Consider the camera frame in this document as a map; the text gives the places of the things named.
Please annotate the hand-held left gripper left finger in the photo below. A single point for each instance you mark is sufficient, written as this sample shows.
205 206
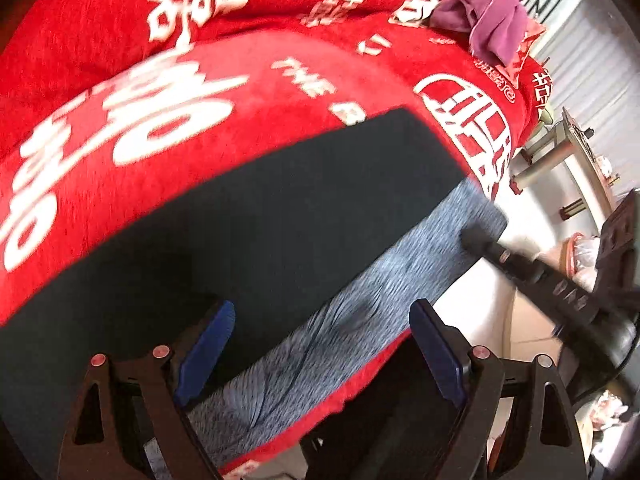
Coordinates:
207 355

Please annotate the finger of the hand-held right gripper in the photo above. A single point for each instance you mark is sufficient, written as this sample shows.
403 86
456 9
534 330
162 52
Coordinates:
500 255

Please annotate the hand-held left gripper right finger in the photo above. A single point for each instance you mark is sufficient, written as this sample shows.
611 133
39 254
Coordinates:
436 355

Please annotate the black pants with grey waistband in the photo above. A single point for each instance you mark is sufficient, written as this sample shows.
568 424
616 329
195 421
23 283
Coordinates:
275 210

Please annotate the pink plastic container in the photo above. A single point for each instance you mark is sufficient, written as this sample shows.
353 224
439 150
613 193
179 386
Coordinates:
580 257

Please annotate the beige side table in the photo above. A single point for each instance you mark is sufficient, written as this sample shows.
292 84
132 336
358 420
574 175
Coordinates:
575 160

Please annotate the red patterned cushion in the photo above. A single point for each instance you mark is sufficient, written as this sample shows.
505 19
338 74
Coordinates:
531 47

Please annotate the purple cloth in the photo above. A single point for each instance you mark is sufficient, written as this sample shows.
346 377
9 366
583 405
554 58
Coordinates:
492 15

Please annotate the red printed blanket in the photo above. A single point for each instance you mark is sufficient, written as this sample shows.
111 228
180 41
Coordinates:
90 35

